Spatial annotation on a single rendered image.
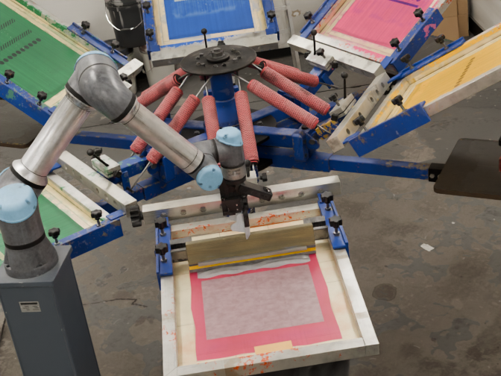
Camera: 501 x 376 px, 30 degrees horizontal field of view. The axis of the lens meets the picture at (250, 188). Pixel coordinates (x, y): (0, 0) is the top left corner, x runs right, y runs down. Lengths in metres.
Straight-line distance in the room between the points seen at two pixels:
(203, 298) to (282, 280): 0.25
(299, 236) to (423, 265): 1.72
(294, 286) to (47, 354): 0.76
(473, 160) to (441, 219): 1.48
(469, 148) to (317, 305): 1.09
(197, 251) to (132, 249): 2.08
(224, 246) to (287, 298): 0.28
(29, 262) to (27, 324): 0.20
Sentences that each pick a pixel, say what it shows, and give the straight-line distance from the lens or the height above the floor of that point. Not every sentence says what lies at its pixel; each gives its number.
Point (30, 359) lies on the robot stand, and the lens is 2.86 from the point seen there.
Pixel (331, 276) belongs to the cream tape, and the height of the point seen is 0.96.
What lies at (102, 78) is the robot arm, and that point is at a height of 1.70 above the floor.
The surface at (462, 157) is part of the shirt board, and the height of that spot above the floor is 0.95.
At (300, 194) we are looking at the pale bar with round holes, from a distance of 3.23.
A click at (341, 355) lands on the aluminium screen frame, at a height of 0.97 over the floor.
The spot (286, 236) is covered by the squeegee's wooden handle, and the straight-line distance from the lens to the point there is 2.95.
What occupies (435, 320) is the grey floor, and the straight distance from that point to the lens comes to 4.26.
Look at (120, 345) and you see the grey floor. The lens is 4.36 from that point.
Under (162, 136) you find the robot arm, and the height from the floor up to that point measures 1.52.
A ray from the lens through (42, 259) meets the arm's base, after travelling 2.68.
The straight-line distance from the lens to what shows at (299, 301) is 2.79.
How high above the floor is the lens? 2.60
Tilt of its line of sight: 29 degrees down
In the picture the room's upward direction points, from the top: 8 degrees counter-clockwise
